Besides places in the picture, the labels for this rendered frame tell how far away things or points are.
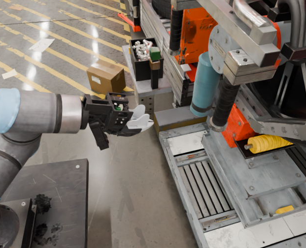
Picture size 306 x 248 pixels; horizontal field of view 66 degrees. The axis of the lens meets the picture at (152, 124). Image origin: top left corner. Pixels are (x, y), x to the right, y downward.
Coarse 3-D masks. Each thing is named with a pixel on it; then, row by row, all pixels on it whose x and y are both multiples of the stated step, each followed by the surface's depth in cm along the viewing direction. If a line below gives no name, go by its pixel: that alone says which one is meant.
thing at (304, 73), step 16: (272, 0) 83; (288, 64) 73; (304, 64) 67; (272, 80) 90; (288, 80) 74; (304, 80) 68; (272, 96) 86; (288, 96) 78; (304, 96) 85; (272, 112) 81; (288, 112) 78; (304, 112) 76
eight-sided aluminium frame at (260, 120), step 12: (228, 0) 79; (240, 96) 85; (252, 96) 85; (240, 108) 85; (252, 108) 85; (264, 108) 81; (252, 120) 79; (264, 120) 76; (276, 120) 74; (288, 120) 69; (300, 120) 65; (264, 132) 74; (276, 132) 69; (288, 132) 64; (300, 132) 60
